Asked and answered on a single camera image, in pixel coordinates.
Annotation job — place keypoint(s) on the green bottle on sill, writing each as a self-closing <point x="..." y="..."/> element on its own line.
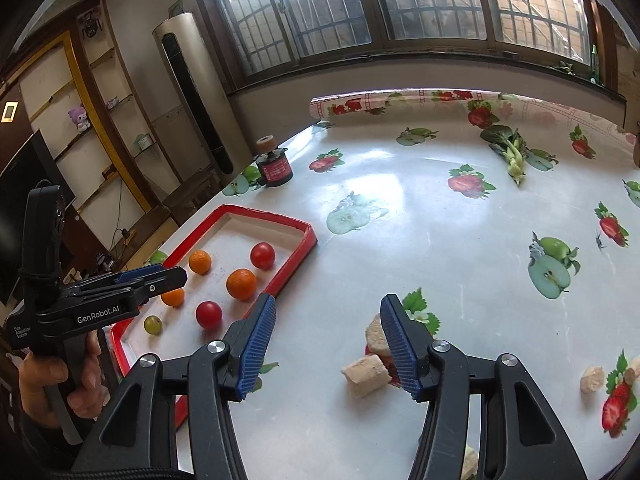
<point x="595" y="65"/>

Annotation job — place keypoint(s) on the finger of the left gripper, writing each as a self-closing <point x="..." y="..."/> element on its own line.
<point x="157" y="283"/>
<point x="137" y="273"/>

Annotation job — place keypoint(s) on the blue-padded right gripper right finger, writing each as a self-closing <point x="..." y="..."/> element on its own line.
<point x="520" y="435"/>

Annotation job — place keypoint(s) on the barred window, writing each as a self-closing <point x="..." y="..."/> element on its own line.
<point x="258" y="40"/>

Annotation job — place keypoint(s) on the small beige cork cylinder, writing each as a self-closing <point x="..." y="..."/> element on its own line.
<point x="593" y="379"/>

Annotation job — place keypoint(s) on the purple plush toy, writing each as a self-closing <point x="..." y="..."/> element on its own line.
<point x="80" y="118"/>

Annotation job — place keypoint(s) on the beige cork block right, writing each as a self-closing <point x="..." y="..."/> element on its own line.
<point x="632" y="372"/>

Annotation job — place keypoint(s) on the white tower air conditioner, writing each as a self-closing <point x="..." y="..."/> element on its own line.
<point x="201" y="93"/>

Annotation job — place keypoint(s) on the beige cork block near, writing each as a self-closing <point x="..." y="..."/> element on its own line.
<point x="470" y="463"/>

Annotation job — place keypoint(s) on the beige cork cylinder upper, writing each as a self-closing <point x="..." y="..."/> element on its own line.
<point x="376" y="339"/>

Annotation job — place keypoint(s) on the black television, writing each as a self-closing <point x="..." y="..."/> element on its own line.
<point x="31" y="164"/>

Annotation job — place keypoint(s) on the fruit-print tablecloth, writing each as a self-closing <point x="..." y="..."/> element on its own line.
<point x="413" y="202"/>

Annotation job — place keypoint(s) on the person's left hand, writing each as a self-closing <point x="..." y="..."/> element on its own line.
<point x="37" y="373"/>

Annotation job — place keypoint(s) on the green grape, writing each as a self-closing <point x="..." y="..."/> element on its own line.
<point x="153" y="325"/>

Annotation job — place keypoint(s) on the red tomato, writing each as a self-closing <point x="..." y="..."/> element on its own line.
<point x="208" y="315"/>
<point x="262" y="256"/>

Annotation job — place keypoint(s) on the wooden wall shelf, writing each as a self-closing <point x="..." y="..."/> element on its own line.
<point x="118" y="169"/>

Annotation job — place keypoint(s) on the wooden stool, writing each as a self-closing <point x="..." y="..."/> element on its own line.
<point x="192" y="194"/>

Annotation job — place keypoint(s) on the red-rimmed white tray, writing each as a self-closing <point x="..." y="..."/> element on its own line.
<point x="228" y="234"/>

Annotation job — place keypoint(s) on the green vegetable stalk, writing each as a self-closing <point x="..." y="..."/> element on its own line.
<point x="509" y="144"/>

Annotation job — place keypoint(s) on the beige cork block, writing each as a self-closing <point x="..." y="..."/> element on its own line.
<point x="632" y="372"/>
<point x="470" y="463"/>

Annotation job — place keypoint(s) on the dark red jar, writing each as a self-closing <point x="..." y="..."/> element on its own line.
<point x="272" y="162"/>

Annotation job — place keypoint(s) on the large orange tangerine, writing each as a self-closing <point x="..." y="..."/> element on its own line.
<point x="241" y="284"/>

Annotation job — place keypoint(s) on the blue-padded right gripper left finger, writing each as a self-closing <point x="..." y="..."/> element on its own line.
<point x="135" y="436"/>

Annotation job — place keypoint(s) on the beige cork cube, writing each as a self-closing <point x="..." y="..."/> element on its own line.
<point x="366" y="375"/>

